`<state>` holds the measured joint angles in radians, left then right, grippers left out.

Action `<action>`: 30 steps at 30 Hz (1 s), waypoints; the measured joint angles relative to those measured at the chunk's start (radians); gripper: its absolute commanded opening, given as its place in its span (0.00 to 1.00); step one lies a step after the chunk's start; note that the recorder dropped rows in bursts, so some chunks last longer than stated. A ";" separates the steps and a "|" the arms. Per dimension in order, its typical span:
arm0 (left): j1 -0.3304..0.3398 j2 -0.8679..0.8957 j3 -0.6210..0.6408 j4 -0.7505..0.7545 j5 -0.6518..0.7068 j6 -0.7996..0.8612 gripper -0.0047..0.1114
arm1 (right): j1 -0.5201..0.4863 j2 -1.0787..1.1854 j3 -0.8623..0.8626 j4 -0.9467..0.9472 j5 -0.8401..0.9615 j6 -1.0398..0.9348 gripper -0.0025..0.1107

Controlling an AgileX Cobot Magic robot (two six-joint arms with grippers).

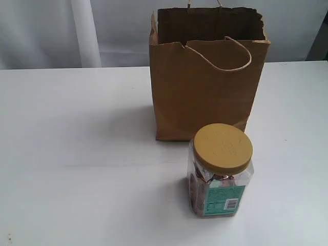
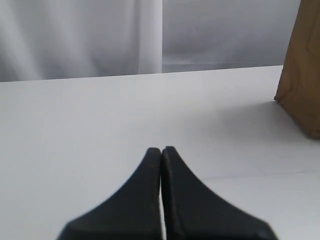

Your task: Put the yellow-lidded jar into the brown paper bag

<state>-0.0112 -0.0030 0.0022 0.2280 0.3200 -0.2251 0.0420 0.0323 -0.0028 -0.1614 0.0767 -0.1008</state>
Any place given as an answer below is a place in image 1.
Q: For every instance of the brown paper bag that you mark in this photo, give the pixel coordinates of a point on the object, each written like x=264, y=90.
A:
x=205, y=67

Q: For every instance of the plastic jar with yellow lid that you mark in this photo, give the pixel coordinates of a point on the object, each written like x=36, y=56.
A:
x=219, y=170

